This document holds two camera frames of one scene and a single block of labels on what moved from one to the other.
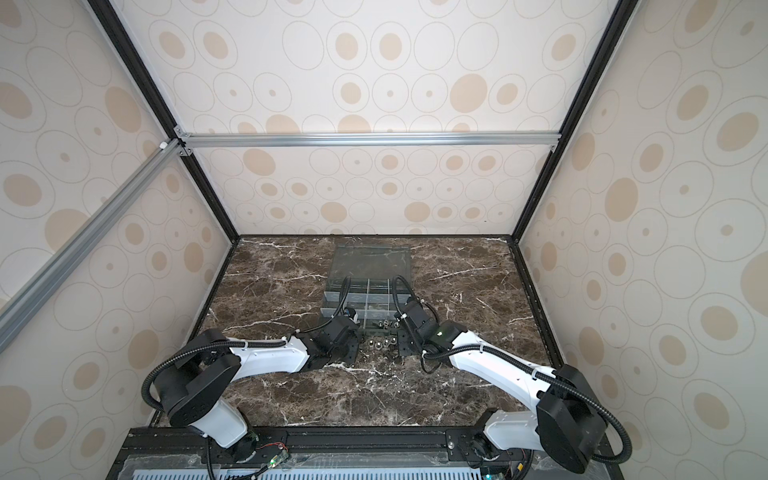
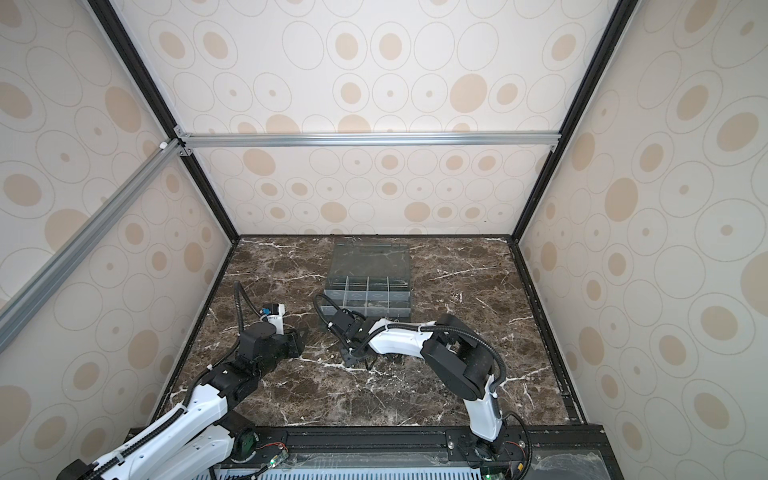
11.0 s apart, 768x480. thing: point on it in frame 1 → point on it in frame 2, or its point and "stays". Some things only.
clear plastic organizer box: [371, 295] stays
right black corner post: [621, 20] stays
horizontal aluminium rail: [392, 138] stays
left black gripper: [354, 346] → [295, 344]
